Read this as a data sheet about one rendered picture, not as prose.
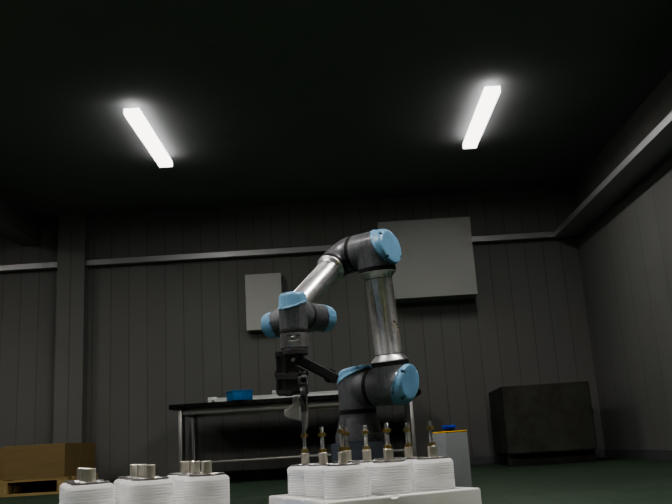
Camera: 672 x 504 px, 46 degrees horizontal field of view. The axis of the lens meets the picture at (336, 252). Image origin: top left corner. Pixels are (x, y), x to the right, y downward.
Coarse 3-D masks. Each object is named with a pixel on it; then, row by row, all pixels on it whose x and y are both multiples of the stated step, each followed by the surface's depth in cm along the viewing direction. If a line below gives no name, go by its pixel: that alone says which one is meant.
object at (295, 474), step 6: (288, 468) 199; (294, 468) 197; (300, 468) 196; (288, 474) 198; (294, 474) 196; (300, 474) 195; (288, 480) 198; (294, 480) 196; (300, 480) 195; (288, 486) 198; (294, 486) 196; (300, 486) 195; (288, 492) 198; (294, 492) 195; (300, 492) 195
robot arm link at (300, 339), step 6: (282, 336) 206; (288, 336) 205; (294, 336) 204; (300, 336) 205; (306, 336) 207; (282, 342) 206; (288, 342) 204; (294, 342) 204; (300, 342) 205; (306, 342) 206; (282, 348) 206; (288, 348) 205; (294, 348) 204; (300, 348) 205; (306, 348) 207
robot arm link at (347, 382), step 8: (352, 368) 245; (360, 368) 244; (368, 368) 246; (344, 376) 245; (352, 376) 244; (360, 376) 243; (344, 384) 245; (352, 384) 243; (360, 384) 241; (344, 392) 244; (352, 392) 242; (360, 392) 241; (344, 400) 244; (352, 400) 242; (360, 400) 242; (368, 400) 240; (344, 408) 243; (352, 408) 242; (360, 408) 242
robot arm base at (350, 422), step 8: (368, 408) 242; (344, 416) 243; (352, 416) 241; (360, 416) 241; (368, 416) 242; (376, 416) 245; (344, 424) 242; (352, 424) 240; (360, 424) 240; (368, 424) 240; (376, 424) 242; (336, 432) 245; (352, 432) 239; (360, 432) 238; (376, 432) 240; (336, 440) 243; (344, 440) 239; (352, 440) 238; (360, 440) 238; (368, 440) 238; (376, 440) 239
